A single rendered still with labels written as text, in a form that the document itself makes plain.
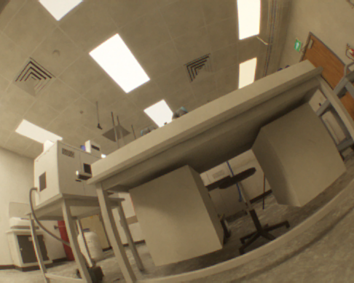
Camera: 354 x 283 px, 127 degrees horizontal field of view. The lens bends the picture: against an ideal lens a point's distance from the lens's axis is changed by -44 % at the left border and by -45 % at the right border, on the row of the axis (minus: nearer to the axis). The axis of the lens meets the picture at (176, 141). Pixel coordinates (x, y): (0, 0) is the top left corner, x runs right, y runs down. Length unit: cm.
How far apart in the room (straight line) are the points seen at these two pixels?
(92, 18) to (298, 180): 268
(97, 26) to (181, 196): 223
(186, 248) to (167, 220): 23
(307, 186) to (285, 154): 28
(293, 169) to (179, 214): 82
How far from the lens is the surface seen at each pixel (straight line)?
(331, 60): 373
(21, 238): 366
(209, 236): 109
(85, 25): 240
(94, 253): 353
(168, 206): 112
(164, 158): 88
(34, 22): 251
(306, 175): 120
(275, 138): 117
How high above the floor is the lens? 52
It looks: 24 degrees up
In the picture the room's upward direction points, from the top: 23 degrees counter-clockwise
